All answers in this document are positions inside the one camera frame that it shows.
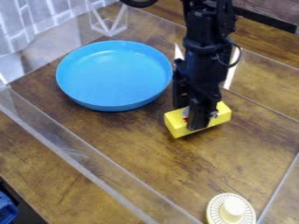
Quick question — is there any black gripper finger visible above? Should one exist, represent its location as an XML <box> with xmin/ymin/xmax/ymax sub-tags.
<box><xmin>187</xmin><ymin>99</ymin><xmax>219</xmax><ymax>130</ymax></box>
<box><xmin>173</xmin><ymin>73</ymin><xmax>190</xmax><ymax>109</ymax></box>

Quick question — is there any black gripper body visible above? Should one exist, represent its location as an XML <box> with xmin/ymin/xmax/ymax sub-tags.
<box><xmin>174</xmin><ymin>40</ymin><xmax>233</xmax><ymax>102</ymax></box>

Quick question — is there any yellow butter brick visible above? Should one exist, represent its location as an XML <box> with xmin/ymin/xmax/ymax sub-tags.
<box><xmin>163</xmin><ymin>101</ymin><xmax>233</xmax><ymax>138</ymax></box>

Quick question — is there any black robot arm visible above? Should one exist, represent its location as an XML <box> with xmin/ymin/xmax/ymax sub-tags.
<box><xmin>173</xmin><ymin>0</ymin><xmax>239</xmax><ymax>130</ymax></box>

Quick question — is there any blue round tray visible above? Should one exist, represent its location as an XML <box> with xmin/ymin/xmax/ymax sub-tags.
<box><xmin>57</xmin><ymin>40</ymin><xmax>174</xmax><ymax>112</ymax></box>

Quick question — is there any clear acrylic barrier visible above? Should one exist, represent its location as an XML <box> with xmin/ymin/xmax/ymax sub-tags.
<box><xmin>0</xmin><ymin>84</ymin><xmax>202</xmax><ymax>224</ymax></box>

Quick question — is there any cream round lid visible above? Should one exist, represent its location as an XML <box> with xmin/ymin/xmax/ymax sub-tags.
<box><xmin>206</xmin><ymin>193</ymin><xmax>258</xmax><ymax>224</ymax></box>

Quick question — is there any blue object at corner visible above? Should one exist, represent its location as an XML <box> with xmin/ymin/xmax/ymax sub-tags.
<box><xmin>0</xmin><ymin>192</ymin><xmax>19</xmax><ymax>224</ymax></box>

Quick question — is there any black cable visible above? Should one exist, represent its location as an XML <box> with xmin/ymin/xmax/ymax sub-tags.
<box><xmin>119</xmin><ymin>0</ymin><xmax>161</xmax><ymax>9</ymax></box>

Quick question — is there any clear acrylic corner bracket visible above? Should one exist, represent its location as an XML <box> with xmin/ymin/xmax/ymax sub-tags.
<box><xmin>87</xmin><ymin>0</ymin><xmax>127</xmax><ymax>38</ymax></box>

